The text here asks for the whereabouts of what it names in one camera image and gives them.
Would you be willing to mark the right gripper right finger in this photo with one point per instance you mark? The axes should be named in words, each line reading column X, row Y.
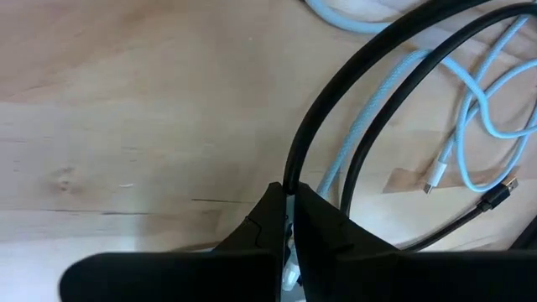
column 377, row 277

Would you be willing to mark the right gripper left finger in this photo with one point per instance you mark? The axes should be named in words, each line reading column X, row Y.
column 189, row 277

